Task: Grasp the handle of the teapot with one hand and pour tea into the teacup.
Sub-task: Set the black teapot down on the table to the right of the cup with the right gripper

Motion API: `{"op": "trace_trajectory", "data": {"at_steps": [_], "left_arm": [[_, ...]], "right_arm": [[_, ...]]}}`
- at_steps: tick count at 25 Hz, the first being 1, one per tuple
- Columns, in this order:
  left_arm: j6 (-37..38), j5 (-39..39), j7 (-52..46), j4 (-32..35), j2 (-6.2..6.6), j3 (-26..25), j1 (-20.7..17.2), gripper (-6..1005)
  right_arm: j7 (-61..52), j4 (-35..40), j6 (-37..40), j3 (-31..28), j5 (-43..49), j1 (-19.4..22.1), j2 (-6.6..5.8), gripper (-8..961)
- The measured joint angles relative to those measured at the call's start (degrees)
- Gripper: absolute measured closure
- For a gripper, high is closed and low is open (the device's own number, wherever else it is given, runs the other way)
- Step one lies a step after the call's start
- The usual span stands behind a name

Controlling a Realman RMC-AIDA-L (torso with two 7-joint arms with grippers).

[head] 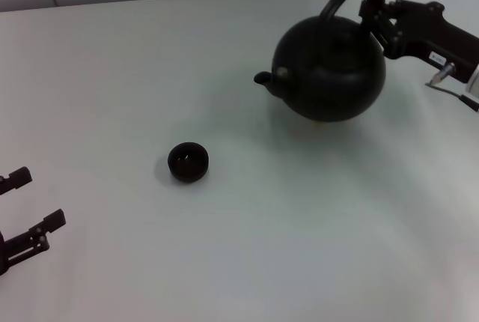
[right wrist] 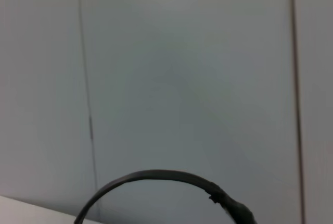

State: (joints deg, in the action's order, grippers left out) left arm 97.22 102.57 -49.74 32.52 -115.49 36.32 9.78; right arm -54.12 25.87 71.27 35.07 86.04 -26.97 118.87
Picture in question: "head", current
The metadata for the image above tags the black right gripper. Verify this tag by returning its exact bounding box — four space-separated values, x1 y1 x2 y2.
358 0 479 84

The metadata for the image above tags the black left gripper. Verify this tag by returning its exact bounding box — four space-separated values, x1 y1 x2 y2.
0 165 67 277

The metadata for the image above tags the black round teapot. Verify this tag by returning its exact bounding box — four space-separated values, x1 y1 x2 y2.
253 0 387 124

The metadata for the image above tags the dark brown teacup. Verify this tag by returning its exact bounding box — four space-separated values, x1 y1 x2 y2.
166 142 210 185

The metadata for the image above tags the grey cable with metal plug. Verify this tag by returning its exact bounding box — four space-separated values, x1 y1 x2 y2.
424 62 479 114

